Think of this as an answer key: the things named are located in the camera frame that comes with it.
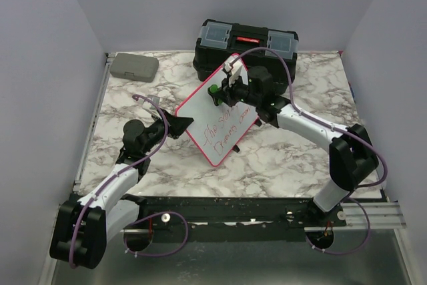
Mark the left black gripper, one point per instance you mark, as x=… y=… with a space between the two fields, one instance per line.
x=177 y=125

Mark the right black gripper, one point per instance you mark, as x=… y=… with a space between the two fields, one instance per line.
x=229 y=91

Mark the green whiteboard eraser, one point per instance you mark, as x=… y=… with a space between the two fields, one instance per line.
x=216 y=94

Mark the pink framed whiteboard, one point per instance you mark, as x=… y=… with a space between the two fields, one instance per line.
x=215 y=130

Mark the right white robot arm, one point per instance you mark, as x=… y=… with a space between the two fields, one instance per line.
x=351 y=159

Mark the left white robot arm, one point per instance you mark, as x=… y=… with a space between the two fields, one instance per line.
x=85 y=225

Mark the black plastic toolbox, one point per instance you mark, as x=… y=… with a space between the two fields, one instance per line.
x=218 y=40

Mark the grey plastic case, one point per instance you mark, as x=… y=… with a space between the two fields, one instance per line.
x=134 y=67

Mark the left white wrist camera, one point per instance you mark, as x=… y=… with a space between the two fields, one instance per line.
x=150 y=105

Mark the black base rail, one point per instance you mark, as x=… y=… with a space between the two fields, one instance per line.
x=172 y=219

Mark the aluminium frame rail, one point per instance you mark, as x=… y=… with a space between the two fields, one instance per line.
x=382 y=216

